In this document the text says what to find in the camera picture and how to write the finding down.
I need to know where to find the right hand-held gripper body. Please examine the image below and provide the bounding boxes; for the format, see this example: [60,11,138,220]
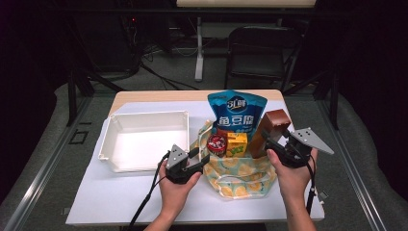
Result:
[266,127,335,168]

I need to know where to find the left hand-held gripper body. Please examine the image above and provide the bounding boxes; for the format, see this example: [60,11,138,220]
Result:
[165,143,202,185]

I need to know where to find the brown box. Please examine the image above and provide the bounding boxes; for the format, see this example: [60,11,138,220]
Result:
[248,109,292,159]

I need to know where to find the red round can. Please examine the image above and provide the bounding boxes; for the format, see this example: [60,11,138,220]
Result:
[206,134,229,158]

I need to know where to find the yellow drink carton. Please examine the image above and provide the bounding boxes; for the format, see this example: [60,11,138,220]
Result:
[225,132,248,158]

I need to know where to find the white plastic bin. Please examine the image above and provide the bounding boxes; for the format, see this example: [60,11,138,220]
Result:
[97,110,191,173]

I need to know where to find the fruit-print cloth bag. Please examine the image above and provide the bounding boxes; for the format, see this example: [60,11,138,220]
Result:
[191,118,278,200]

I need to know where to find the blue snack pouch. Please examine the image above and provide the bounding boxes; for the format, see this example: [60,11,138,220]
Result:
[207,90,268,142]

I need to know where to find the person's left hand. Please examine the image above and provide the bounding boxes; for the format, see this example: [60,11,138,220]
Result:
[158,160,203,215]

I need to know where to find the person's right hand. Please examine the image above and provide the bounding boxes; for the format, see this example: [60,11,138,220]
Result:
[267,148,319,201]

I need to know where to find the black metal stand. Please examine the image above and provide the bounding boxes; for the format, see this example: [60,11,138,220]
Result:
[283,68,341,131]
[65,68,126,127]

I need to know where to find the black folding chair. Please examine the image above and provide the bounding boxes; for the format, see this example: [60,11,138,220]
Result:
[223,26,304,92]

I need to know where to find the white desk leg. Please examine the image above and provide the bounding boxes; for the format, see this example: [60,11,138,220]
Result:
[193,16,205,82]

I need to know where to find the dark equipment cabinet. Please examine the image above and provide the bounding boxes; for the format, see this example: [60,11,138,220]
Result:
[73,13,142,73]

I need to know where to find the beige desk top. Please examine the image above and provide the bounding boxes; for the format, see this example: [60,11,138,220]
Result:
[176,0,317,9]

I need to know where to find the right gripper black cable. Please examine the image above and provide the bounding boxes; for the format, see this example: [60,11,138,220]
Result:
[305,155,318,216]

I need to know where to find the aluminium floor rail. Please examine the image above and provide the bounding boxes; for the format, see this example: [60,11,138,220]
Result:
[316,95,388,231]
[3,95,94,231]

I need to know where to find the black floor cable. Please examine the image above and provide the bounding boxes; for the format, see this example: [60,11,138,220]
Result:
[139,62,200,91]

